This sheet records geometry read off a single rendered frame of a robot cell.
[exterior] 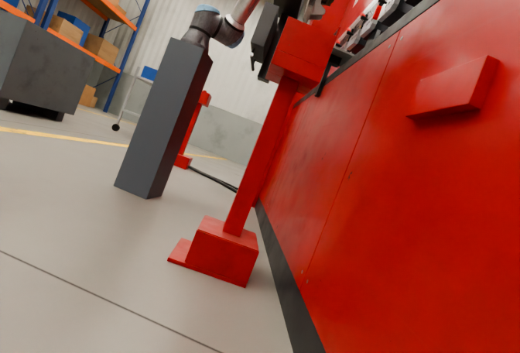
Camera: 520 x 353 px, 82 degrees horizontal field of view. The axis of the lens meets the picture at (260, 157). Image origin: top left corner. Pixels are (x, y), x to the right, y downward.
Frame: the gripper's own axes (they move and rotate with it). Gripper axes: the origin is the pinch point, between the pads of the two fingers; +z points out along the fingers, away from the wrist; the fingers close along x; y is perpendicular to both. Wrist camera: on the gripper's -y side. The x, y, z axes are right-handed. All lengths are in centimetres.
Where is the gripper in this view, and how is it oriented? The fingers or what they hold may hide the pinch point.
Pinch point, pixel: (304, 20)
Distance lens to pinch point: 104.0
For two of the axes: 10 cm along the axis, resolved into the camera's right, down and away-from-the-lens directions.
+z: -2.8, 9.6, 0.1
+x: -0.6, -0.3, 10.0
